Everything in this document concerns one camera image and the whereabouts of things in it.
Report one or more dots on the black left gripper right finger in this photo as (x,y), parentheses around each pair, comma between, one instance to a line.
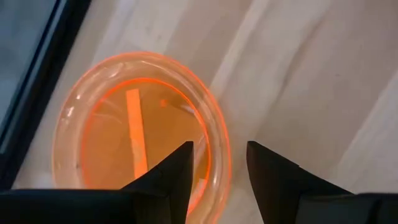
(280,193)

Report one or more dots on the orange translucent plastic plate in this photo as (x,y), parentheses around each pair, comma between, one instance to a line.
(109,140)

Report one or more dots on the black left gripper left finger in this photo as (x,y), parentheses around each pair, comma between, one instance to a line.
(93,208)

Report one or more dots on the black aluminium table frame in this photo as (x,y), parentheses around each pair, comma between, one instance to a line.
(43,81)

